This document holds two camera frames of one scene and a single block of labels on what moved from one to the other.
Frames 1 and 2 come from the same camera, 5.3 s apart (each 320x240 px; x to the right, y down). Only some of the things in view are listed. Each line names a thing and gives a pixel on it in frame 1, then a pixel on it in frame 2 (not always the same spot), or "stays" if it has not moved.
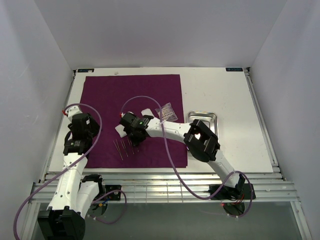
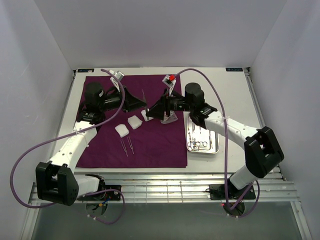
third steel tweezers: [131, 145] stays
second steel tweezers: [124, 147] stays
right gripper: [135, 135] -> [165, 106]
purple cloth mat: [106, 97] stays
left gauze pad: [120, 129] stays
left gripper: [81, 122] -> [125, 99]
